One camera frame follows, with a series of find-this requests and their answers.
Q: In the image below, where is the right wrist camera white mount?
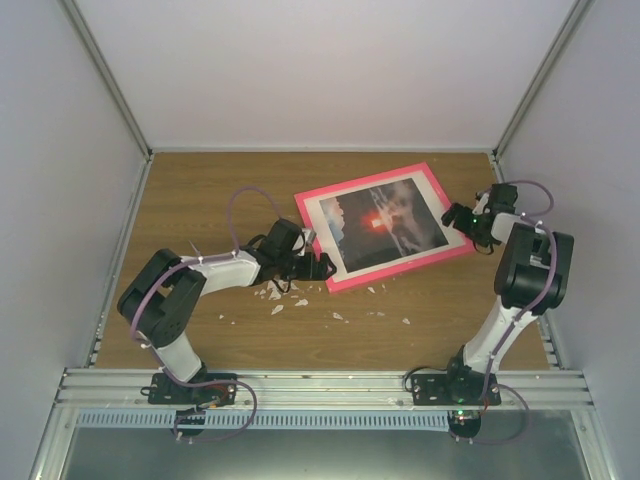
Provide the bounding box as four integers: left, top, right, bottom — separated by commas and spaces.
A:
472, 190, 491, 216

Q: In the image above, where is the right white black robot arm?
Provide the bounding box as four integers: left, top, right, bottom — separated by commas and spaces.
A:
441, 180, 574, 405

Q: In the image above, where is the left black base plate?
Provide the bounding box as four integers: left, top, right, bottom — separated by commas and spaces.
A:
140, 373, 238, 407

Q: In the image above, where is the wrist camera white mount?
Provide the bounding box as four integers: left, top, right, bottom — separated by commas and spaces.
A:
472, 190, 491, 216
292, 227, 316, 256

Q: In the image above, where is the pink photo frame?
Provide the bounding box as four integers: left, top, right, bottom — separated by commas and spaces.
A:
294, 162, 474, 294

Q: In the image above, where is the white debris pile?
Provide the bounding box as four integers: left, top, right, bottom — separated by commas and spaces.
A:
252, 281, 310, 316

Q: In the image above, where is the aluminium corner post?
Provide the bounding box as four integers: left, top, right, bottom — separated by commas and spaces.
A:
58, 0, 153, 163
491, 0, 594, 162

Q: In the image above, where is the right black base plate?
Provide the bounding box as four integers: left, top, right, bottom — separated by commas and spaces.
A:
404, 371, 502, 407

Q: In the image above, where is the grey slotted cable duct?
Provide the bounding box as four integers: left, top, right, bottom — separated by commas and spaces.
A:
76, 409, 449, 432

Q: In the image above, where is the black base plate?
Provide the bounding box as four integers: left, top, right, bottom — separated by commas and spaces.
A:
404, 371, 502, 407
140, 373, 238, 407

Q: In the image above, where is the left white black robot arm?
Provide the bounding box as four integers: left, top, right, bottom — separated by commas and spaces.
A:
117, 219, 337, 404

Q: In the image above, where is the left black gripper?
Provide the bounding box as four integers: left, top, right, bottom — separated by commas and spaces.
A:
278, 252, 337, 282

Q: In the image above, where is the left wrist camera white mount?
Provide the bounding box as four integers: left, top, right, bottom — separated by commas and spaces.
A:
292, 227, 316, 256

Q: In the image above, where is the aluminium front rail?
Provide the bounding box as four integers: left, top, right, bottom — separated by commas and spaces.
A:
54, 369, 595, 411

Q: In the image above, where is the sunset photo print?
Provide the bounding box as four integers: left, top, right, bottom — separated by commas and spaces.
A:
320, 179, 449, 273

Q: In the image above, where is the right aluminium corner post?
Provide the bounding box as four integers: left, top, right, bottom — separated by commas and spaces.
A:
491, 0, 594, 162

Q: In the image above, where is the left aluminium corner post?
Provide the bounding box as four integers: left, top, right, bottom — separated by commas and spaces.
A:
58, 0, 153, 163

